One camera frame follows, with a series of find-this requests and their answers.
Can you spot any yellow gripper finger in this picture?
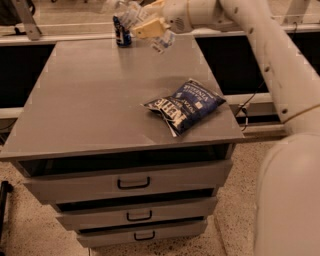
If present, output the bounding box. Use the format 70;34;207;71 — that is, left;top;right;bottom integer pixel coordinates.
143;0;165;9
132;18;170;39

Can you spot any clear plastic water bottle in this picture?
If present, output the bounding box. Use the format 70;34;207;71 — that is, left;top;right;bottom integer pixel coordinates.
112;0;175;54

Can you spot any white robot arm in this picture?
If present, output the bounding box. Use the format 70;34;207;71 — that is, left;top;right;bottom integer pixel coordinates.
137;0;320;256

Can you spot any blue soda can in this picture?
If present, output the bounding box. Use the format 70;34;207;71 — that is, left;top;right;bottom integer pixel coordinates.
113;16;132;47

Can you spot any blue chip bag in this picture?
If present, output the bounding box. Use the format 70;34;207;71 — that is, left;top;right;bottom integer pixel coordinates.
144;79;226;137

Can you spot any grey drawer cabinet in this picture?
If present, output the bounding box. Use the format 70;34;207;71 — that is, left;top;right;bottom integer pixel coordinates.
1;36;242;236

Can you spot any top grey drawer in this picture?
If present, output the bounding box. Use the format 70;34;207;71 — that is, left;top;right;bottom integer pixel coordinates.
24;159;233;204

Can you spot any grey drawer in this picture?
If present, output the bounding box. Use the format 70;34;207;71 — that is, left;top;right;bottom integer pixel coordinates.
24;159;233;204
57;197;217;231
77;218;207;248

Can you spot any middle grey drawer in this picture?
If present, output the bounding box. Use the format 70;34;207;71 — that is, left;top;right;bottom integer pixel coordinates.
57;197;217;231

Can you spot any bottom grey drawer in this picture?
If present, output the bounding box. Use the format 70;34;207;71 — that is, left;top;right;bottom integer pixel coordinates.
77;218;207;248

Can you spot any black object at floor left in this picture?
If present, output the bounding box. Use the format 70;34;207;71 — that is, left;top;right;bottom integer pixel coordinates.
0;181;13;240

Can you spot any black cable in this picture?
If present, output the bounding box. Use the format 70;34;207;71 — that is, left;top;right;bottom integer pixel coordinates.
234;21;300;132

